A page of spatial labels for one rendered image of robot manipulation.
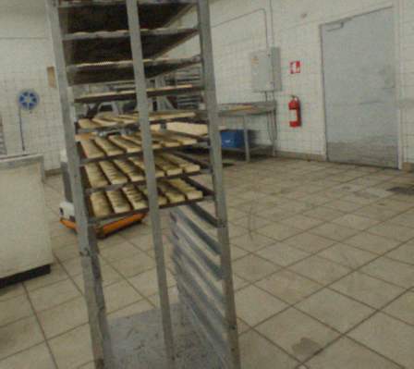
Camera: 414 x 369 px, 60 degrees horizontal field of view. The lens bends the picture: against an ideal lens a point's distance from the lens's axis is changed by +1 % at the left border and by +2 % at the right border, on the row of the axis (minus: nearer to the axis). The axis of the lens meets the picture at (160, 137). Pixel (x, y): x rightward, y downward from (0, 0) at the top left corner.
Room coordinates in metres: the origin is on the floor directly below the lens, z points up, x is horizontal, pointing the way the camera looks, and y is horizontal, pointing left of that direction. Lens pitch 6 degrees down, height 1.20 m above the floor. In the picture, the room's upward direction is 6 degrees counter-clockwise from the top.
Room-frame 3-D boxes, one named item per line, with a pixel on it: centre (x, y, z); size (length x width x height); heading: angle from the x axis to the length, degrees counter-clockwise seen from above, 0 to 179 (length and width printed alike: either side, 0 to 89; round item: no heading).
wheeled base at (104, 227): (3.45, 0.66, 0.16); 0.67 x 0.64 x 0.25; 44
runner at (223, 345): (1.42, -0.07, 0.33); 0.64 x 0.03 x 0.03; 15
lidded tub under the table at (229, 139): (6.34, -1.35, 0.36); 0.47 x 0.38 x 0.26; 122
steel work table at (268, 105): (6.60, -1.21, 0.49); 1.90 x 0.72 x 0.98; 30
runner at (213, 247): (1.42, -0.07, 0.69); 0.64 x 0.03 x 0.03; 15
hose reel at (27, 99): (6.39, 2.32, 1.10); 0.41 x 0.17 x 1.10; 120
